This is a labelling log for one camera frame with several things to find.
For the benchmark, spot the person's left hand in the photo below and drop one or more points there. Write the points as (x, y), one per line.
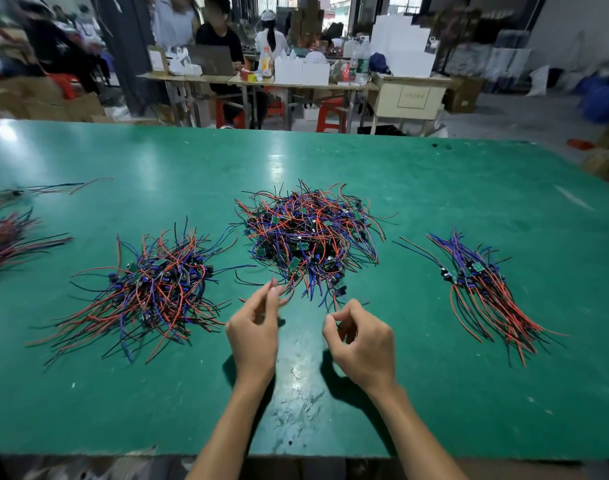
(254, 340)

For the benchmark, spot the person's right hand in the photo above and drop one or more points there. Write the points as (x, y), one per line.
(364, 350)

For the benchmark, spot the person's right forearm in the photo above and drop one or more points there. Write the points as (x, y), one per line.
(420, 440)

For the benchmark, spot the person's left forearm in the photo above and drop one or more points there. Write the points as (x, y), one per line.
(229, 440)

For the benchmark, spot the red plastic stool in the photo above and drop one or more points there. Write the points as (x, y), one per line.
(62, 87)
(276, 110)
(332, 115)

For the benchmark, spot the cream cabinet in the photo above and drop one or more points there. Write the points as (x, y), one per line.
(410, 100)

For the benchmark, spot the long wooden work table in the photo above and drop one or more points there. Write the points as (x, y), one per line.
(254, 82)

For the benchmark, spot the row of white containers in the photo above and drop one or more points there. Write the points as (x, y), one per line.
(302, 72)

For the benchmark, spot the brown cardboard box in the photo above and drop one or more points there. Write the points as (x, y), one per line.
(465, 95)

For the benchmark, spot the grey laptop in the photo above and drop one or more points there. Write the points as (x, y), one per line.
(210, 60)

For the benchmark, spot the dark blue bag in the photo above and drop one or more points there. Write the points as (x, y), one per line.
(380, 63)

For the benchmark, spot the small red floor object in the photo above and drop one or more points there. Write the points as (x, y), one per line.
(580, 144)

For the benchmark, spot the stack of white boxes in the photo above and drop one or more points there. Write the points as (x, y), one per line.
(403, 47)

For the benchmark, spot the row of cardboard boxes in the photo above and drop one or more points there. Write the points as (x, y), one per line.
(39, 100)

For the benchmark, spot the dark pillar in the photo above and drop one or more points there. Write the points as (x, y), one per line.
(124, 45)

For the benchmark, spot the heap of blue bags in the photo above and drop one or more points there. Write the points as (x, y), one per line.
(603, 100)

